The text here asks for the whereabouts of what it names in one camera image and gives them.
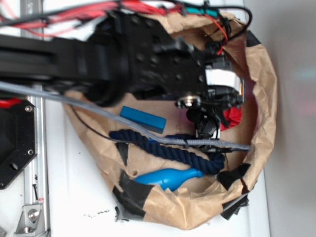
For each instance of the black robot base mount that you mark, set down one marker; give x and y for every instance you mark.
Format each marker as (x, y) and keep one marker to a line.
(17, 140)

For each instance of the metal corner bracket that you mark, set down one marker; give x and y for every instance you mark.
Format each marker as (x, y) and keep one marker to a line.
(29, 223)

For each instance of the red paper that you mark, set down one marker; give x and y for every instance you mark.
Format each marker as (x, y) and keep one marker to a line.
(233, 116)

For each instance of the blue plastic bowling pin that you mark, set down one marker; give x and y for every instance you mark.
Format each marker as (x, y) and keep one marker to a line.
(168, 178)

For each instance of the blue rectangular block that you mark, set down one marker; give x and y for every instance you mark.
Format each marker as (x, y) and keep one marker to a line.
(151, 122)

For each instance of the brown paper bag bin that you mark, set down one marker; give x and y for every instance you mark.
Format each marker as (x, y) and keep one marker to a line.
(199, 199)

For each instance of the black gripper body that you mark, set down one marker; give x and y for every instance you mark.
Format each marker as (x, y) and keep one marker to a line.
(207, 111)

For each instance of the aluminium extrusion rail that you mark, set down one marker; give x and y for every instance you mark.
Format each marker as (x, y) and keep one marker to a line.
(35, 174)

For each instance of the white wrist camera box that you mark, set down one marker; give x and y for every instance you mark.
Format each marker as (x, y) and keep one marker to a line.
(218, 77)

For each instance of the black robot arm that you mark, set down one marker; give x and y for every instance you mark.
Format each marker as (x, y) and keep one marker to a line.
(132, 54)

